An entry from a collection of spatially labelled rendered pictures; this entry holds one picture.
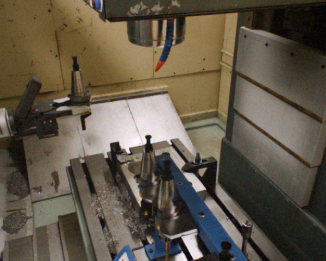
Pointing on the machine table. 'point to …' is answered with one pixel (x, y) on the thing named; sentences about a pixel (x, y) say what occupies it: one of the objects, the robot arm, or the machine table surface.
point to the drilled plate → (123, 169)
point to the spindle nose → (155, 32)
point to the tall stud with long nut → (246, 227)
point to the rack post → (158, 250)
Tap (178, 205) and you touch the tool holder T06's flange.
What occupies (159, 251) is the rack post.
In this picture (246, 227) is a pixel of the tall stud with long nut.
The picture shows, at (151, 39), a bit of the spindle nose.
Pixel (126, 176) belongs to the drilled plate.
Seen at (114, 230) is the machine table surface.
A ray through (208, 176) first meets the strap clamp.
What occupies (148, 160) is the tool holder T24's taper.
